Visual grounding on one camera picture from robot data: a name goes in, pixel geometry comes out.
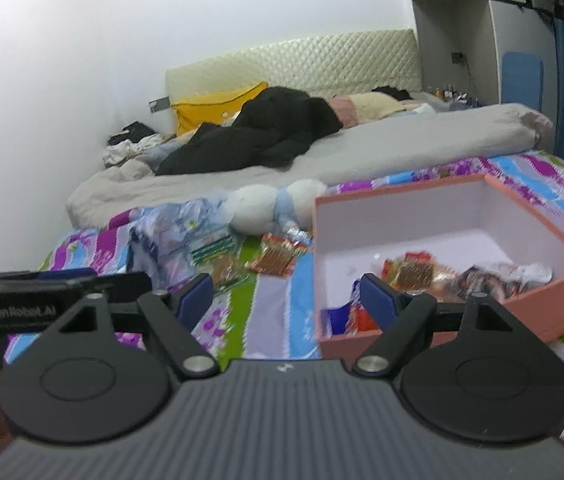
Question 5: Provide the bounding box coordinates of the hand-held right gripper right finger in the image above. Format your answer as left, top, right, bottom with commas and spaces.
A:
352, 274, 525, 378

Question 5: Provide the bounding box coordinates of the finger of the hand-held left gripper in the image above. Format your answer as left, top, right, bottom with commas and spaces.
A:
0, 268, 99, 283
78, 271, 154, 308

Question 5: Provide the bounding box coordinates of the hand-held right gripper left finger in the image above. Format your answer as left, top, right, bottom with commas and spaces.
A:
42, 274, 220, 380

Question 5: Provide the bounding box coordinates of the orange snack packet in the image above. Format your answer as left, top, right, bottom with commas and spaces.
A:
349, 307, 383, 333

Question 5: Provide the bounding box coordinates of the brown snack packet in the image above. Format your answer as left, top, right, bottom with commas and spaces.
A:
211, 255, 248, 293

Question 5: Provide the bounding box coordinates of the blue purple snack packet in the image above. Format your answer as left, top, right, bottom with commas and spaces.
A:
319, 305, 358, 336

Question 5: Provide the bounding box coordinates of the pile of snack packets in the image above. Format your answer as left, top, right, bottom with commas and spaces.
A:
379, 252, 555, 303

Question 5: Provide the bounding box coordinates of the red gold snack packet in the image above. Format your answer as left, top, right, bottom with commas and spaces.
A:
247, 232, 310, 277

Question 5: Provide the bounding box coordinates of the pink cardboard box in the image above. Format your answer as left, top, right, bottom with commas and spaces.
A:
312, 174, 564, 360

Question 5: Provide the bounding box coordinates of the green white snack packet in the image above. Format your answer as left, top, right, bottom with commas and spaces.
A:
189, 232, 239, 265

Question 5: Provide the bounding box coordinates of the pale blue floral plastic bag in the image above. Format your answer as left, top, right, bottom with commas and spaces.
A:
127, 197, 243, 281

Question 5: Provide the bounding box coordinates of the floral striped bedsheet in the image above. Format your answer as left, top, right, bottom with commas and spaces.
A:
4, 152, 564, 446

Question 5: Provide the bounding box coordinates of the white plush toy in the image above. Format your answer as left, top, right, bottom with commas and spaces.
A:
223, 179, 329, 236

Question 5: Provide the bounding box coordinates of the heap of crumpled clothes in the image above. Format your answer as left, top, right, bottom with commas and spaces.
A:
102, 121, 163, 168

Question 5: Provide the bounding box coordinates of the grey duvet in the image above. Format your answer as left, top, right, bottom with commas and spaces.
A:
66, 102, 555, 233

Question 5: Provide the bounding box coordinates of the black jacket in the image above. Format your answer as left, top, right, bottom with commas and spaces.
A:
154, 86, 344, 177

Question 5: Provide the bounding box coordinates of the yellow pillow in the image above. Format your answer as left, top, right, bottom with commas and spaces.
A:
170, 81, 269, 137

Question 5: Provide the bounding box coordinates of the cream and pink pillow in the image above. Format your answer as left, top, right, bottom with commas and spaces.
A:
329, 92, 405, 126

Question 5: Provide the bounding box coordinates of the small dark cloth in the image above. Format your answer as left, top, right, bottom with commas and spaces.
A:
372, 85, 413, 102

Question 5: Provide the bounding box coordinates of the row of small bottles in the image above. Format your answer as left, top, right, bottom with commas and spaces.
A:
427, 85, 480, 108

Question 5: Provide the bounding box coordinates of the cream quilted headboard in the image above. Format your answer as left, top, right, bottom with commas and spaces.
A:
164, 28, 423, 133

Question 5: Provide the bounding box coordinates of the blue padded board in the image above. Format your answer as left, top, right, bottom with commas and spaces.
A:
501, 51, 544, 113

